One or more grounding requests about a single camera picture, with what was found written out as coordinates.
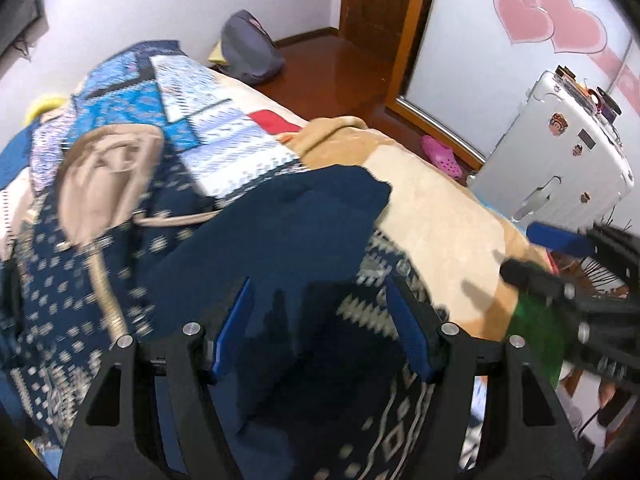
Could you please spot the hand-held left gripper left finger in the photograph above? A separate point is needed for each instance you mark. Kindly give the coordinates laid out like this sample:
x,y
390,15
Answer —
x,y
235,330

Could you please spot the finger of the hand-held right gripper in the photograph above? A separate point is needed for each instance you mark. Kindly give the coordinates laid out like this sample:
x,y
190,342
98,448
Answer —
x,y
560,239
530,275

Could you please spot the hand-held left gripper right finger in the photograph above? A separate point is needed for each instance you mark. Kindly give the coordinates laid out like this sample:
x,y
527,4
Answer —
x,y
412,335

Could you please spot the navy patterned garment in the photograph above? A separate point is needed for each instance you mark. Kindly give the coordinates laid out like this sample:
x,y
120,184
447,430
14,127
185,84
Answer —
x,y
280,220

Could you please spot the green cloth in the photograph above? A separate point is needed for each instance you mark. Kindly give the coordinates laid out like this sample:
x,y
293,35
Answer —
x,y
540,330

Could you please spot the white hard-shell suitcase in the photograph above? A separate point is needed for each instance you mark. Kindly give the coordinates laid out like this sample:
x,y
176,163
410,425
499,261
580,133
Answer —
x,y
560,160

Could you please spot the beige printed blanket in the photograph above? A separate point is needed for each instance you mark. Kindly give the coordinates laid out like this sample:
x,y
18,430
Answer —
x,y
440,210

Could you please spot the pink clog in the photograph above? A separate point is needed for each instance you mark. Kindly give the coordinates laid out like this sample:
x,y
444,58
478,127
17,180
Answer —
x,y
442,155

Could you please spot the small assorted trinkets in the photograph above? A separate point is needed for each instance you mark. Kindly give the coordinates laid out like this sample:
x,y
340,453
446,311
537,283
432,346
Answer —
x,y
595,95

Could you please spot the frosted wardrobe door, pink hearts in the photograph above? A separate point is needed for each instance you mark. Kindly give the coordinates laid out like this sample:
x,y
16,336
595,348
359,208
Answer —
x,y
475,35

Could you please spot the blue patchwork blanket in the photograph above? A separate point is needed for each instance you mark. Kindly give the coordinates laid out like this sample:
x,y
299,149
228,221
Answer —
x,y
210,110

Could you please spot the yellow cloth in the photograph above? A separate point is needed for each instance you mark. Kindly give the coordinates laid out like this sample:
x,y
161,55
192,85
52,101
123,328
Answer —
x,y
217,55

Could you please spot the grey backpack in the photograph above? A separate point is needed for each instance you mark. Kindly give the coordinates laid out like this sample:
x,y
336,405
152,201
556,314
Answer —
x,y
252,50

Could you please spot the yellow padded tube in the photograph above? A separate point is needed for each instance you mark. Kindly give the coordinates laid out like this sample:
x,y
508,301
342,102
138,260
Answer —
x,y
45,107

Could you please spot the wooden door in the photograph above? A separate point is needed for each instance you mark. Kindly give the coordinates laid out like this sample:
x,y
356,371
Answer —
x,y
380,5

